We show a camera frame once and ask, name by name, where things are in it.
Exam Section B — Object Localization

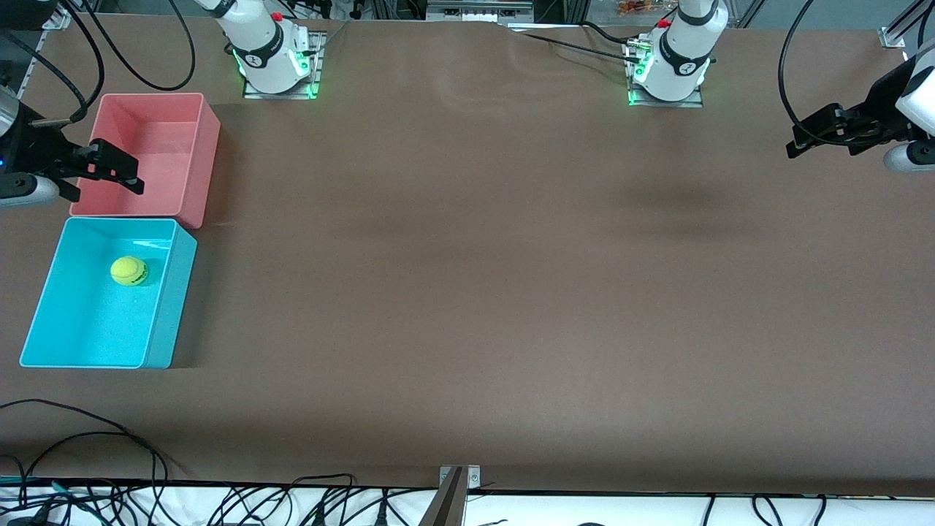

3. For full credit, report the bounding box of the yellow tennis ball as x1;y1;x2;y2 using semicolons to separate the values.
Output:
110;256;150;287

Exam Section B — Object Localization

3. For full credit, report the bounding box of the pink plastic bin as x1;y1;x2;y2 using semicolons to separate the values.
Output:
69;92;221;230

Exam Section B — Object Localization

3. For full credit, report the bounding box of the blue plastic bin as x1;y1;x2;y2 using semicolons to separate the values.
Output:
19;217;199;370

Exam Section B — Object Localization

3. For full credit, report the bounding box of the aluminium strut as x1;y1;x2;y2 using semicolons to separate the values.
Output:
15;15;61;99
888;0;935;37

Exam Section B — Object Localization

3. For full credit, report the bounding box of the black equipment box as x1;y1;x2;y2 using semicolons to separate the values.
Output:
0;0;59;31

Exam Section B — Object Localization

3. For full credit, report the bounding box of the thick black hanging cable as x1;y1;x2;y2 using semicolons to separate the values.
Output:
62;0;107;126
73;0;196;92
777;0;815;136

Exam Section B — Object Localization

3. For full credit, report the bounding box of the long black table cable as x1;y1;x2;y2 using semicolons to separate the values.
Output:
0;399;170;483

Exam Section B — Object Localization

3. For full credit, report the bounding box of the looped black table cable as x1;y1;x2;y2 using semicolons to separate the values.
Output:
20;430;159;483

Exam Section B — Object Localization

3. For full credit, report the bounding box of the thin black cable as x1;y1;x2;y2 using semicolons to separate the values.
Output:
511;29;636;63

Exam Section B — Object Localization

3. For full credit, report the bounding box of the teal cable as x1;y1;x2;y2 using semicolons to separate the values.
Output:
0;476;110;512

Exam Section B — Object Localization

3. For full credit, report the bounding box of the aluminium frame profile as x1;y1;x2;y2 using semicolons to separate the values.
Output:
426;0;535;23

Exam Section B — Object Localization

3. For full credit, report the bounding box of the grey camera mount pole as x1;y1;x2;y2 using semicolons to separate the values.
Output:
420;468;468;526

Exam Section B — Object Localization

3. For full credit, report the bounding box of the metal table edge bracket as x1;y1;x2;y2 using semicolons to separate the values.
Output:
438;465;483;489

